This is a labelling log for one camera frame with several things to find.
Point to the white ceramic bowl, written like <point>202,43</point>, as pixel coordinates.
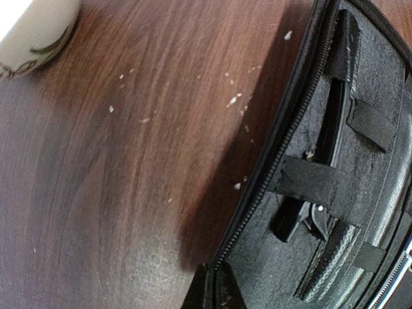
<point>33,32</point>

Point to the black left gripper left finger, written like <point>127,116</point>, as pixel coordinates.
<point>201,291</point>

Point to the black hair clip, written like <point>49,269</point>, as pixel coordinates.
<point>307,184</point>

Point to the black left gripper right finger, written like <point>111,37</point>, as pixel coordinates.
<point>227,294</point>

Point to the black tool case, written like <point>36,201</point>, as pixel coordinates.
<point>369,218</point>

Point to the silver thinning scissors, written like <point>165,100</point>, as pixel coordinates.
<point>402,266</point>

